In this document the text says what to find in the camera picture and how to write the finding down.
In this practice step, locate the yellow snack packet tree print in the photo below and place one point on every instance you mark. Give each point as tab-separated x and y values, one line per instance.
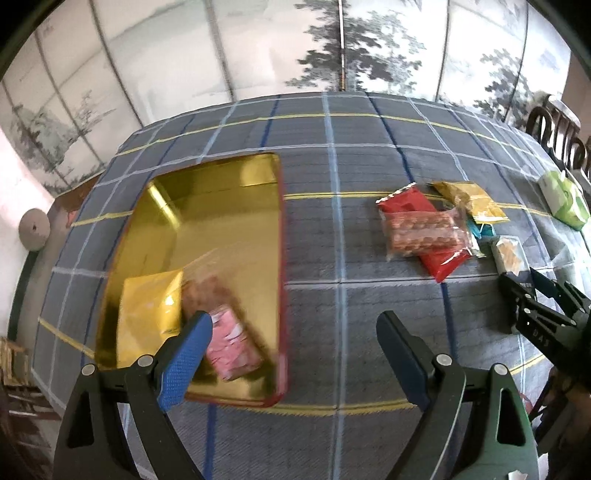
147	309

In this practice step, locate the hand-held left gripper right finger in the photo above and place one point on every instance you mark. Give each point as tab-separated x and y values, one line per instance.
406	360

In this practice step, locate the clear packet of coated peanuts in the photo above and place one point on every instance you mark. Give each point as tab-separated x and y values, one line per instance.
425	233

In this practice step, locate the red snack packet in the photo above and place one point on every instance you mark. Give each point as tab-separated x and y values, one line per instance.
411	199

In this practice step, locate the teal snack packet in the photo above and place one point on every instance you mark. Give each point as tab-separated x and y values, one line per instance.
480	228

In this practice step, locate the red tin box gold interior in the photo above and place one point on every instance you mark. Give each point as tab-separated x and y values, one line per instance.
221	217

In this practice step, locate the plain yellow snack packet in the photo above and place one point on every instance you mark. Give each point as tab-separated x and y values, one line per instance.
475	201

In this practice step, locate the clear packet of twisted crackers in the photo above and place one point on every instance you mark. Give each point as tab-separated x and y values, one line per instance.
205	288

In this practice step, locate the grey plaid tablecloth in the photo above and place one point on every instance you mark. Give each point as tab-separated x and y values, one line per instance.
351	258

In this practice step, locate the dark wooden chair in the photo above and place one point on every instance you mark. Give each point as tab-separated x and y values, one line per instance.
579	154
538	117

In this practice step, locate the light blue white snack packet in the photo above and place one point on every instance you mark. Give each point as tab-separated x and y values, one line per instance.
508	254

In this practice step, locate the pink patterned snack packet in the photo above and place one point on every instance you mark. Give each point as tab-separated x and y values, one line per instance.
231	346

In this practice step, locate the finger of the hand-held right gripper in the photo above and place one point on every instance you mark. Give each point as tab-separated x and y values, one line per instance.
551	286
519	290

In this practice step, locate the round grey disc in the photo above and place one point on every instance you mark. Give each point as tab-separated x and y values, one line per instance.
34	229

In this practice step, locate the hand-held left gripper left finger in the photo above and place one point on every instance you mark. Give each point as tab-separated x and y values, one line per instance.
184	360

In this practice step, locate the painted folding screen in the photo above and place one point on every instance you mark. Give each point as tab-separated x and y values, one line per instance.
184	46

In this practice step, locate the wooden rack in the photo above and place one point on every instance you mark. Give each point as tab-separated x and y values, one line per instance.
14	364

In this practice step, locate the green tissue pack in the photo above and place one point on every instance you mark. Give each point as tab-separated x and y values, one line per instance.
565	198

